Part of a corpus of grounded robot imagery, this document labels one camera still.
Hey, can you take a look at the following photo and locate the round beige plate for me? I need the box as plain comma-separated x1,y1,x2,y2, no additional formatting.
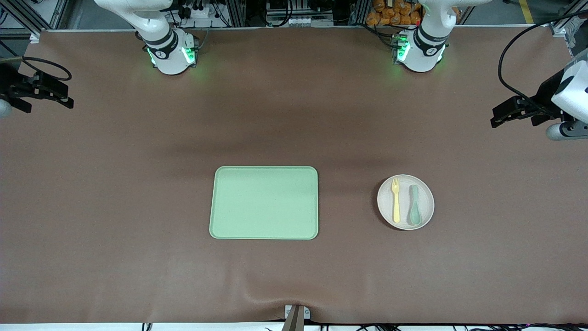
377,175,435,230

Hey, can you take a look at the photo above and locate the yellow plastic fork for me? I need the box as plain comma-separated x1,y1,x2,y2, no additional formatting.
391,177,401,224

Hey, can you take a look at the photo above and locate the green plastic spoon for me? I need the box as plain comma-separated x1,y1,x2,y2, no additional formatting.
408,185,422,226

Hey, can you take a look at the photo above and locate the pile of orange packets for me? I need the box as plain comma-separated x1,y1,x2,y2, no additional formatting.
366,0,421,26

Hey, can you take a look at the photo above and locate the white power strip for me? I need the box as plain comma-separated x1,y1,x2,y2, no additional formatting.
181,4,222,20

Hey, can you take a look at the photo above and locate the brown table cover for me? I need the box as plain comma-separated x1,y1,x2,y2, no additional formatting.
0,25,588,325

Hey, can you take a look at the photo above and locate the light green rectangular tray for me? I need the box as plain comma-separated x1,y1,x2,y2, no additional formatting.
209,166,319,240

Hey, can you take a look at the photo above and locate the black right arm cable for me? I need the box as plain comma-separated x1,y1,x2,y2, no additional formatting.
0,41,73,81

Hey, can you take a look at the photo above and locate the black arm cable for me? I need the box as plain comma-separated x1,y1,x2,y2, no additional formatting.
498,11,588,115
0,41,73,81

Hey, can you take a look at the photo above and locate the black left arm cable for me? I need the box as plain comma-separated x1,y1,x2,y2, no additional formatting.
498,11,588,115

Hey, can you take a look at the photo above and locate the aluminium frame strut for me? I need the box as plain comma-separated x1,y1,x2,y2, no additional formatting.
550,0,588,38
0,0,69,43

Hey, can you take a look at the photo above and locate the metal clamp bracket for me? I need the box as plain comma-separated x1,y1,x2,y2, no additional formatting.
283,304,311,331

